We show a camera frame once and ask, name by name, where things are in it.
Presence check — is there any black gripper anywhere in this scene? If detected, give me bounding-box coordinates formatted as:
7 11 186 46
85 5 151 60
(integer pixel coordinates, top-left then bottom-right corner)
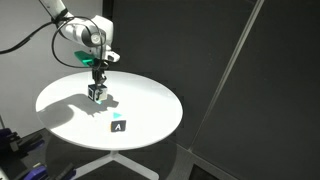
90 61 109 90

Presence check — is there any blue picture cube block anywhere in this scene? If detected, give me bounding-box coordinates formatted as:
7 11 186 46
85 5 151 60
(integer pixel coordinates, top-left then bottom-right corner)
86 83 109 103

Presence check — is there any letter A cube block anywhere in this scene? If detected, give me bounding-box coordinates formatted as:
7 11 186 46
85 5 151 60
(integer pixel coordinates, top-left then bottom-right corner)
110 112 128 134

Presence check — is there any white table base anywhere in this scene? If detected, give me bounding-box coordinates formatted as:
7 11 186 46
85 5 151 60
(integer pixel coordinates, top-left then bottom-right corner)
71 150 160 180

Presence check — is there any purple black spring clamp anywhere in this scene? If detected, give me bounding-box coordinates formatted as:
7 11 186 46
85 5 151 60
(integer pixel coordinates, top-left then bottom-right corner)
12 132 47 158
19 161 48 180
0 127 18 145

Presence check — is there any metal divider strip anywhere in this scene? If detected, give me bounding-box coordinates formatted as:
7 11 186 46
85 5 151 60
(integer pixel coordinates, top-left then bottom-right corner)
187 0 267 153

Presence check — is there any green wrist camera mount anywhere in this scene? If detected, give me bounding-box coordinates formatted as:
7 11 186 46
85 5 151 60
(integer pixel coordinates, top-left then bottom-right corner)
73 50 97 68

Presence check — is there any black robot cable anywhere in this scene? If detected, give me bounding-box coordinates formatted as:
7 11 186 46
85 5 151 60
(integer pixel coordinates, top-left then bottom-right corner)
0 15 108 70

